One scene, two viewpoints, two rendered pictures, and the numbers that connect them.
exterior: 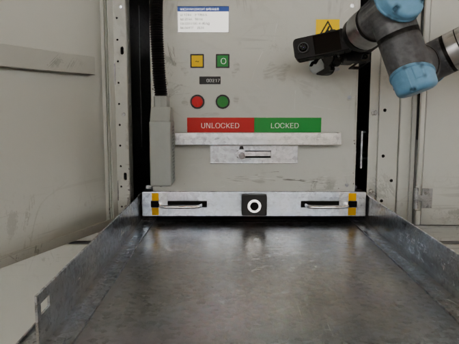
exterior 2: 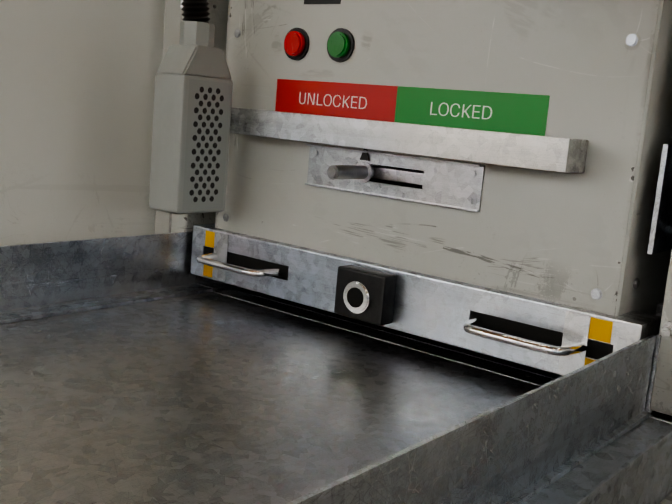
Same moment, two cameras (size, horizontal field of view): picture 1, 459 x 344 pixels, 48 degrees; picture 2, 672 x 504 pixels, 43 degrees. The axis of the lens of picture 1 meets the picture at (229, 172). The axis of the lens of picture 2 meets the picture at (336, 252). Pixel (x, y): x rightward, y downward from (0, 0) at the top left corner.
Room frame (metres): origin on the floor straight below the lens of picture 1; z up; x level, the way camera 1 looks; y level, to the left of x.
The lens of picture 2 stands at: (0.54, -0.54, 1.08)
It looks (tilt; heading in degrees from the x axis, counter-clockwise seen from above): 10 degrees down; 38
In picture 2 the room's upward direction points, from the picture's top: 5 degrees clockwise
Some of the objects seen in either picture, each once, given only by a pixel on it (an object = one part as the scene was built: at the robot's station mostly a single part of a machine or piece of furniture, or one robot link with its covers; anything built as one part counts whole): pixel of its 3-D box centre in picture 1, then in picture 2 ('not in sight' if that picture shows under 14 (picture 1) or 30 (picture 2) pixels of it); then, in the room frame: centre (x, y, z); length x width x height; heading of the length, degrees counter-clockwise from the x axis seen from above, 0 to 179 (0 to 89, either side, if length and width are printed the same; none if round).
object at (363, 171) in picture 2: (241, 151); (352, 163); (1.21, -0.03, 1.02); 0.06 x 0.02 x 0.04; 0
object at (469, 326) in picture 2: (326, 205); (521, 335); (1.21, -0.23, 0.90); 0.11 x 0.05 x 0.01; 90
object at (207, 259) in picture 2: (180, 205); (238, 264); (1.21, 0.12, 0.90); 0.11 x 0.05 x 0.01; 90
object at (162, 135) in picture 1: (162, 145); (194, 129); (1.16, 0.15, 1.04); 0.08 x 0.05 x 0.17; 0
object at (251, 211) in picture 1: (254, 205); (363, 294); (1.21, -0.06, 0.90); 0.06 x 0.03 x 0.05; 90
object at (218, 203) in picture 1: (253, 202); (385, 291); (1.25, -0.06, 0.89); 0.54 x 0.05 x 0.06; 90
